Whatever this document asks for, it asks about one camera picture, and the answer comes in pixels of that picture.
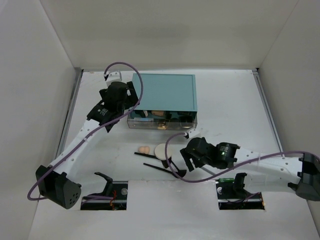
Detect houndstooth eyeliner pen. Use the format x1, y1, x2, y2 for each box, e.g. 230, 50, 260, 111
200, 167, 215, 175

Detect clear acrylic drawer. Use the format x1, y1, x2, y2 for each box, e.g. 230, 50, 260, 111
127, 110, 198, 131

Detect beige foundation bottle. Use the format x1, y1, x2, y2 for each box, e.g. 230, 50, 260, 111
151, 110, 166, 118

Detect black round cosmetic jar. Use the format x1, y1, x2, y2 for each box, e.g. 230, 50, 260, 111
178, 115, 194, 126

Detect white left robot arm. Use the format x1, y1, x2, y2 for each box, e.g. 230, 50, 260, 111
35, 81, 140, 210

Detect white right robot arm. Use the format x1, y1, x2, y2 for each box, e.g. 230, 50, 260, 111
180, 137, 320, 202

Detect black fan makeup brush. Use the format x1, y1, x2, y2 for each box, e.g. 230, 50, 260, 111
143, 160, 187, 178

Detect thin black makeup brush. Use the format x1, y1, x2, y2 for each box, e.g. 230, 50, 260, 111
134, 152, 158, 159

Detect beige makeup sponge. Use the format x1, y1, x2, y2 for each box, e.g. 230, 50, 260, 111
138, 146, 150, 154

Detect white round powder puff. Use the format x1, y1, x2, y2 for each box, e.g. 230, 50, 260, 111
154, 143, 173, 161

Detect teal drawer organizer box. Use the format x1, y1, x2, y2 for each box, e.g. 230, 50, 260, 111
136, 73, 198, 112

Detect green tube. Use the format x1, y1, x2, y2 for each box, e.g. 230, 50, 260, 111
218, 177, 234, 183

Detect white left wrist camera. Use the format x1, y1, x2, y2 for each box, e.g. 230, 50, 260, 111
103, 71, 122, 84

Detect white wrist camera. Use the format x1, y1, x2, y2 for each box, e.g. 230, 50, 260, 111
103, 71, 122, 84
184, 128, 200, 139

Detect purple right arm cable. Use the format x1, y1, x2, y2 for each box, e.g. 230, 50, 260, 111
164, 132, 320, 183

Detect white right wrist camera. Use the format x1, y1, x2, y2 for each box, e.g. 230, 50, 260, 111
184, 128, 200, 139

